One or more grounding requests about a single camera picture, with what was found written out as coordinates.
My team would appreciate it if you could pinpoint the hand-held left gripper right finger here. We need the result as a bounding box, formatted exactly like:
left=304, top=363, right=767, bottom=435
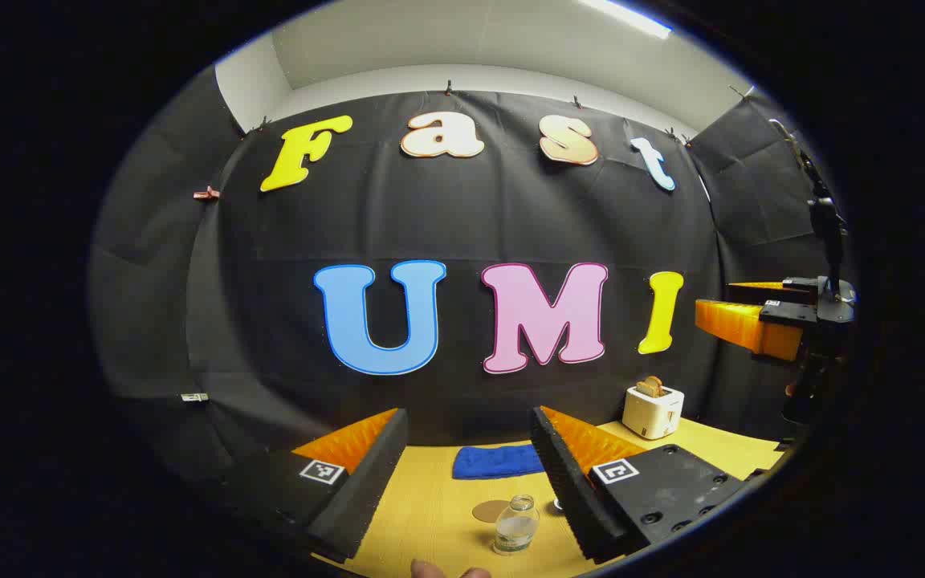
left=532, top=405, right=749, bottom=564

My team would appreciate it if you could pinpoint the clear plastic water bottle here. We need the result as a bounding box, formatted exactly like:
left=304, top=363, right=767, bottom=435
left=495, top=495, right=540, bottom=556

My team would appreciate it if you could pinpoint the blue cloth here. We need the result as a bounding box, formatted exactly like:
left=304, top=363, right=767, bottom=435
left=453, top=444, right=545, bottom=481

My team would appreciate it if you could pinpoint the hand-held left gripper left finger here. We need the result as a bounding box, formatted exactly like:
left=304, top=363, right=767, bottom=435
left=189, top=408, right=410, bottom=564

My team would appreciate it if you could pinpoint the white toaster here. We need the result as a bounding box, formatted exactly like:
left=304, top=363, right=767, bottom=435
left=621, top=384, right=685, bottom=441

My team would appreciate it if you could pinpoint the black backdrop cloth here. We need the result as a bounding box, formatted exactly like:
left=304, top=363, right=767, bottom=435
left=89, top=68, right=857, bottom=482

